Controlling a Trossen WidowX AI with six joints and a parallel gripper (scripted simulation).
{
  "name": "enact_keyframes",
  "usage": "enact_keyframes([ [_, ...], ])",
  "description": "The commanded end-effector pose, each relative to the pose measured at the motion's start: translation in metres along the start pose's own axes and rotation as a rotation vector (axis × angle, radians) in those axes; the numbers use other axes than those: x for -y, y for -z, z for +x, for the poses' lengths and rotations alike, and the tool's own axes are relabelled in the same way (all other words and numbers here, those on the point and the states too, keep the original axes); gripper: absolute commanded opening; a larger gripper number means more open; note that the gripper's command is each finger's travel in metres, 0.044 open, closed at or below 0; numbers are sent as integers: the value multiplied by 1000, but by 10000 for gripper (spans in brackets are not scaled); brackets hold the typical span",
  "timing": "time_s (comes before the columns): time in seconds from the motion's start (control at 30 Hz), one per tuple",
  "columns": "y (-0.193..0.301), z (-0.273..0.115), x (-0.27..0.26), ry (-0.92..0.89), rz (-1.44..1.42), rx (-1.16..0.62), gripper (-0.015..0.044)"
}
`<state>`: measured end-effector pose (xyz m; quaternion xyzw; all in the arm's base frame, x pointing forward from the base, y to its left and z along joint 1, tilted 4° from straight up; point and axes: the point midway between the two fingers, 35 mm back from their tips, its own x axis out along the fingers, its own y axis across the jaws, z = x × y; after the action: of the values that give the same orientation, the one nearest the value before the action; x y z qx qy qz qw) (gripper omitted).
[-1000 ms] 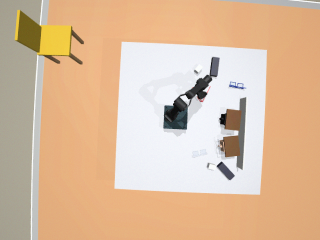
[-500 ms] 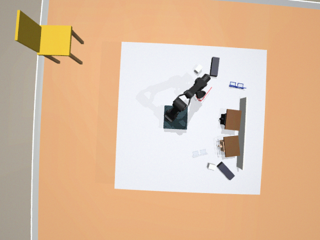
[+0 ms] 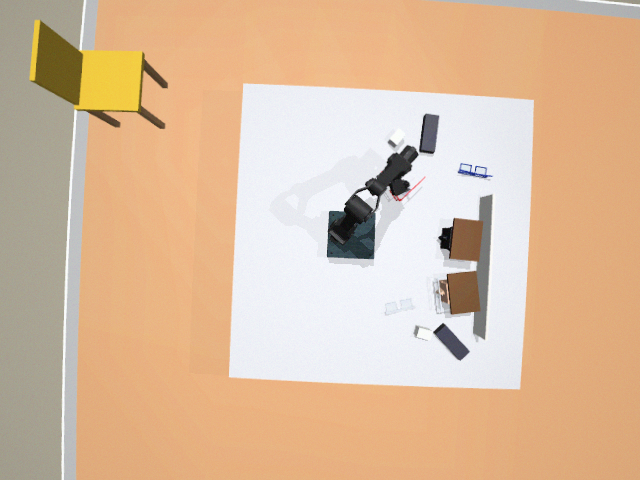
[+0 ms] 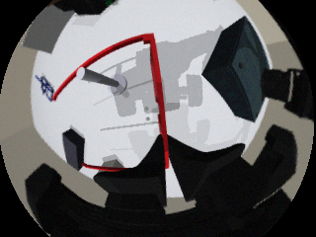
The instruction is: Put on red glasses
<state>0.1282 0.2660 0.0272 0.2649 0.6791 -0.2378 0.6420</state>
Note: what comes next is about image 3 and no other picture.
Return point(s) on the blue glasses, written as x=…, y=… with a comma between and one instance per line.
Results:
x=465, y=169

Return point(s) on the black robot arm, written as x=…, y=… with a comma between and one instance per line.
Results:
x=357, y=210

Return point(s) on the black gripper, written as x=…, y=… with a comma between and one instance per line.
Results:
x=369, y=181

